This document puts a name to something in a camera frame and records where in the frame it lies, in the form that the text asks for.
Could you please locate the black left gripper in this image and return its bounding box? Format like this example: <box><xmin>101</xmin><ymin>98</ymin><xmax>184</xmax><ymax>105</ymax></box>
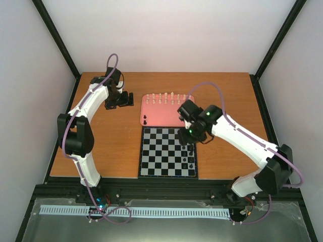
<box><xmin>106</xmin><ymin>91</ymin><xmax>135</xmax><ymax>110</ymax></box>

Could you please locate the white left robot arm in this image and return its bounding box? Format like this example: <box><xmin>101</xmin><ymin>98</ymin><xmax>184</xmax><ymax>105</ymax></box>
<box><xmin>57</xmin><ymin>67</ymin><xmax>134</xmax><ymax>203</ymax></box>

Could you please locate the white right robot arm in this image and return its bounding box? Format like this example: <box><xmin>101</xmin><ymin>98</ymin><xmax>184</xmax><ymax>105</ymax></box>
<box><xmin>178</xmin><ymin>100</ymin><xmax>292</xmax><ymax>197</ymax></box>

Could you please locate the pink plastic tray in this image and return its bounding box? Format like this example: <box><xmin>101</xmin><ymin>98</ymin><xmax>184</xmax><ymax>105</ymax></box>
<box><xmin>140</xmin><ymin>94</ymin><xmax>194</xmax><ymax>127</ymax></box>

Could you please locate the black white chessboard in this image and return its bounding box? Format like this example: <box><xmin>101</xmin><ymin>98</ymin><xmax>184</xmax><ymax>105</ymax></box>
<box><xmin>138</xmin><ymin>127</ymin><xmax>198</xmax><ymax>178</ymax></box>

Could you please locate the light blue cable duct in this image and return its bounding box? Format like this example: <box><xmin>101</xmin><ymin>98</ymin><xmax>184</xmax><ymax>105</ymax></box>
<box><xmin>39</xmin><ymin>205</ymin><xmax>230</xmax><ymax>220</ymax></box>

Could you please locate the black aluminium frame base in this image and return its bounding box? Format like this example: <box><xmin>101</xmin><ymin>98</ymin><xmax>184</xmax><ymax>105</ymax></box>
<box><xmin>16</xmin><ymin>72</ymin><xmax>317</xmax><ymax>241</ymax></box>

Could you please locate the black left frame post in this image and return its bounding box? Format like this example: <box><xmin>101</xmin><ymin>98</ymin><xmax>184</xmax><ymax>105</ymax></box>
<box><xmin>31</xmin><ymin>0</ymin><xmax>81</xmax><ymax>80</ymax></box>

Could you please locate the black frame post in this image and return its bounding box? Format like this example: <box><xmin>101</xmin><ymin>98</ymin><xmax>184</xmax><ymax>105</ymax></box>
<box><xmin>253</xmin><ymin>0</ymin><xmax>308</xmax><ymax>79</ymax></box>
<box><xmin>31</xmin><ymin>0</ymin><xmax>81</xmax><ymax>80</ymax></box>

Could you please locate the black right frame post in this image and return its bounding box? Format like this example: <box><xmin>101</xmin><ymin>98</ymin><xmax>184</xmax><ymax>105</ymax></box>
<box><xmin>253</xmin><ymin>0</ymin><xmax>308</xmax><ymax>79</ymax></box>

